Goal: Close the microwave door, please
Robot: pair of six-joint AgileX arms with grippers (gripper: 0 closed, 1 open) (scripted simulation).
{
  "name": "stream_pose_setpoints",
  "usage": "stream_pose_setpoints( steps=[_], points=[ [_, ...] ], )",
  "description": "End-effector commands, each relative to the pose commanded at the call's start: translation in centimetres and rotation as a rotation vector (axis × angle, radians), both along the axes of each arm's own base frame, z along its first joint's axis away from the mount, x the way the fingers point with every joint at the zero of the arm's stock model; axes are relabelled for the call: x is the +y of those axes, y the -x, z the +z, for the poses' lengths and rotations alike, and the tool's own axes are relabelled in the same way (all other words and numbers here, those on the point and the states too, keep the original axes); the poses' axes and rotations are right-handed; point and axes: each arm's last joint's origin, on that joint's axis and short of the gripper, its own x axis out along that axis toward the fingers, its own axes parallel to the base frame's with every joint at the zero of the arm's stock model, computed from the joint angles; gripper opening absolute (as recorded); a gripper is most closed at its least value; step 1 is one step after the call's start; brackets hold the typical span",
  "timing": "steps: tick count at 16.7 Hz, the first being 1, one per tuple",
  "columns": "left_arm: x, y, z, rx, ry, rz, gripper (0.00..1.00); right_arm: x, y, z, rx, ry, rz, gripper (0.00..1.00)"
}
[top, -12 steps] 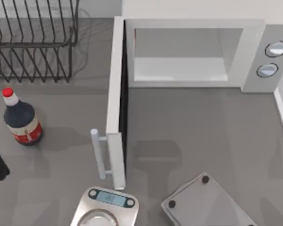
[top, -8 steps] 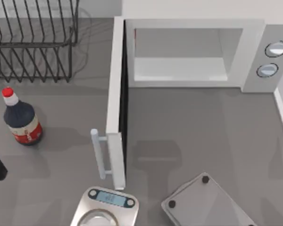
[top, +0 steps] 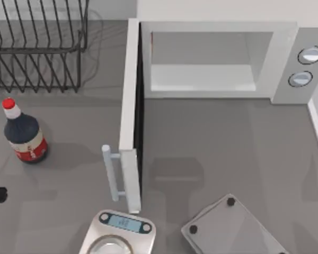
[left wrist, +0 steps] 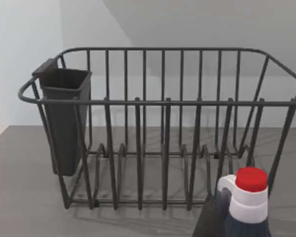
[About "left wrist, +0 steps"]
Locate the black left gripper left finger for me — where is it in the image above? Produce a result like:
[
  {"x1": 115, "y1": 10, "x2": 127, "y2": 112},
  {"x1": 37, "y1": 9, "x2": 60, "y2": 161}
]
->
[{"x1": 191, "y1": 193, "x2": 226, "y2": 237}]

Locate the dark blue bottle red cap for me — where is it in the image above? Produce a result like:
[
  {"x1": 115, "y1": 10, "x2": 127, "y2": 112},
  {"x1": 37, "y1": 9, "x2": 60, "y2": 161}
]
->
[{"x1": 216, "y1": 166, "x2": 273, "y2": 237}]

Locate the dark grey cutlery holder cup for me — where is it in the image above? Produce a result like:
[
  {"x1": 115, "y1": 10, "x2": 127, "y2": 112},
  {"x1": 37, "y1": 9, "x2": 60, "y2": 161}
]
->
[{"x1": 32, "y1": 58, "x2": 92, "y2": 177}]

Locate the dark grey wire dish rack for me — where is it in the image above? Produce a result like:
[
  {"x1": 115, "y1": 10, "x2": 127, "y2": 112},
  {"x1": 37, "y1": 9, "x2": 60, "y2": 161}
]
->
[{"x1": 18, "y1": 47, "x2": 296, "y2": 211}]

